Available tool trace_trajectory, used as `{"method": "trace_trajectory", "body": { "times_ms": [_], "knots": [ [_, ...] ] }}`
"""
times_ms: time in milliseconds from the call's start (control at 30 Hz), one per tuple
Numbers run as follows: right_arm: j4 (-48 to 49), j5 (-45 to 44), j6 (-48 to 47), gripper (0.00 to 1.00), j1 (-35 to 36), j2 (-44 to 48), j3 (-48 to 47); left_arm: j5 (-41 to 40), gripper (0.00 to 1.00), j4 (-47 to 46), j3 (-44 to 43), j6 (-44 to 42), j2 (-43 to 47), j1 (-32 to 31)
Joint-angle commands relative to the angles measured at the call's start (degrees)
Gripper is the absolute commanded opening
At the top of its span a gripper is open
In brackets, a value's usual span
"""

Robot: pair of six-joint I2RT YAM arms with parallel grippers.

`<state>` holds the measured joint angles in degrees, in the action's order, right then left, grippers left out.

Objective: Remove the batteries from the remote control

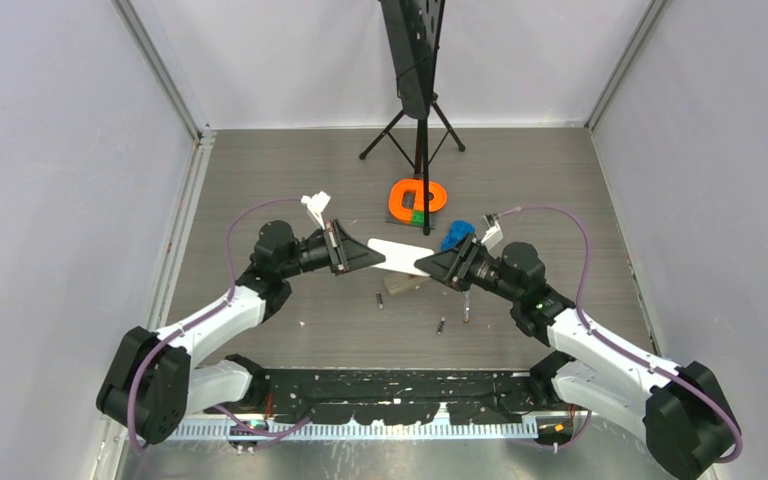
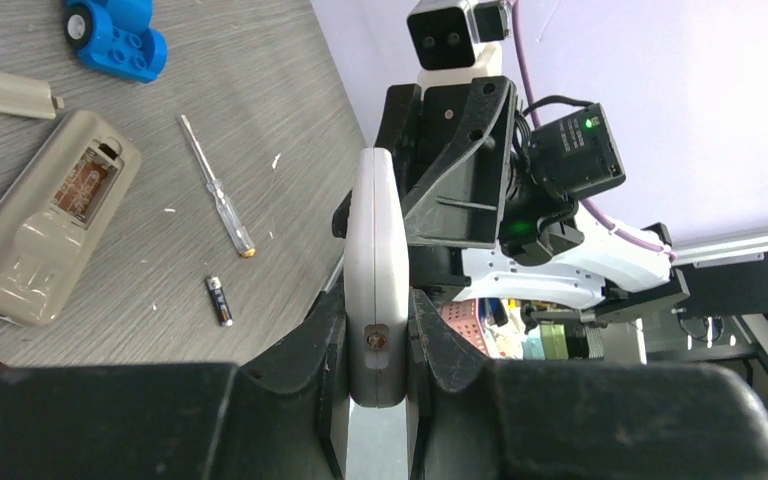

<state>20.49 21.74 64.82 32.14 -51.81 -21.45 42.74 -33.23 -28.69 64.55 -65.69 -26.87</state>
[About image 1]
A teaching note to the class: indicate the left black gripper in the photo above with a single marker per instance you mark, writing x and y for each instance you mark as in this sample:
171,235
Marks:
344,254

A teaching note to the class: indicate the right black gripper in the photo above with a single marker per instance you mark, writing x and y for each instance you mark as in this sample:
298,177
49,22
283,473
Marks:
455,266

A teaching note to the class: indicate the clear handle screwdriver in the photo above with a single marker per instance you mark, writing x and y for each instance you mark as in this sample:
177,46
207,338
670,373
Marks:
467,307

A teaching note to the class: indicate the white air conditioner remote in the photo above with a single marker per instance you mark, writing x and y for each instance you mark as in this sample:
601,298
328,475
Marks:
399,257

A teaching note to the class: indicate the beige remote control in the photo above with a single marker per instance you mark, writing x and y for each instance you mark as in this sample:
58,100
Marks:
397,283

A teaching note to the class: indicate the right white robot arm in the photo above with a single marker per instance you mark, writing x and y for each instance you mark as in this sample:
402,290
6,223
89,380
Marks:
679,412

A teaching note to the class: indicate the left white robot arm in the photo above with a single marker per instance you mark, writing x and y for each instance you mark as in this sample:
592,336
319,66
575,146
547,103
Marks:
156,377

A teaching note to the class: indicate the blue toy car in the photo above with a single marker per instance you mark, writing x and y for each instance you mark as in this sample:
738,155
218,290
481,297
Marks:
458,230

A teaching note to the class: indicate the orange and green block toy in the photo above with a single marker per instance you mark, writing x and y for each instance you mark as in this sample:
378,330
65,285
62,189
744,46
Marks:
409,205

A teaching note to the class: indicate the black tripod stand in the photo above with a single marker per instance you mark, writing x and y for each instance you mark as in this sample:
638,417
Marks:
413,30

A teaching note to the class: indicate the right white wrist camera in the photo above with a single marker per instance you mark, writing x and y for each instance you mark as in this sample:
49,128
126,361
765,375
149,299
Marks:
493,233

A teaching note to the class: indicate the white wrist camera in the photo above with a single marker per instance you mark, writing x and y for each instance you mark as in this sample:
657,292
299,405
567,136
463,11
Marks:
493,233
315,206

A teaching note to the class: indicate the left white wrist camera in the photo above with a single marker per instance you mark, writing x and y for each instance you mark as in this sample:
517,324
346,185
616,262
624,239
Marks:
315,206

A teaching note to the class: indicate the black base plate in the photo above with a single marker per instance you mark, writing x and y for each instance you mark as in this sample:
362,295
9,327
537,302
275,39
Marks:
397,397

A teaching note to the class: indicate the slotted cable duct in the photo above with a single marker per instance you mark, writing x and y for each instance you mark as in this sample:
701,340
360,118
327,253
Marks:
439,429

